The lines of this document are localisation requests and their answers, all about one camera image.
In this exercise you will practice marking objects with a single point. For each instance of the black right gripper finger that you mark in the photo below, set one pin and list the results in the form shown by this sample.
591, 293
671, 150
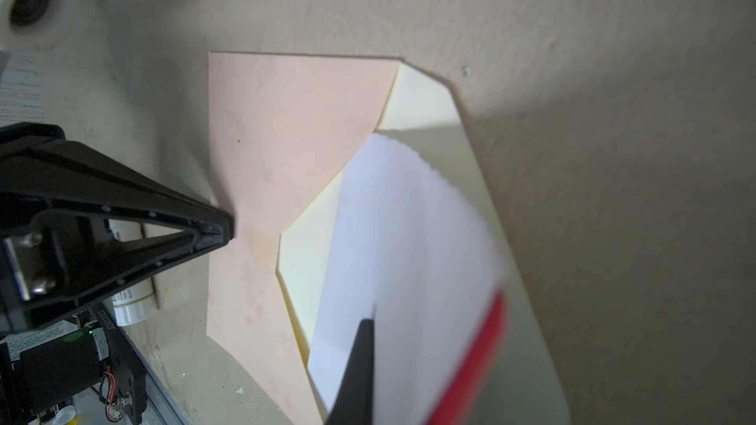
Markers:
353, 405

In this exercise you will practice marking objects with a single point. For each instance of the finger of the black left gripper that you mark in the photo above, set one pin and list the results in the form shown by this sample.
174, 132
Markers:
77, 227

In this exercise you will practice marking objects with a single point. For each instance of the pink lined letter paper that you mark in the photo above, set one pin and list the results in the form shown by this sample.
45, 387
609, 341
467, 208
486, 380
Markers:
412, 253

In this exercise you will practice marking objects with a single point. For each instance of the pink paper envelope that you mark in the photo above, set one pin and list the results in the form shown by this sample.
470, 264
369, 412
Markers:
282, 129

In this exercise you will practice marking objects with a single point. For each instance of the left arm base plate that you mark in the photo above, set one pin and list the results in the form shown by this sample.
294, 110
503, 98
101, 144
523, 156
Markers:
16, 364

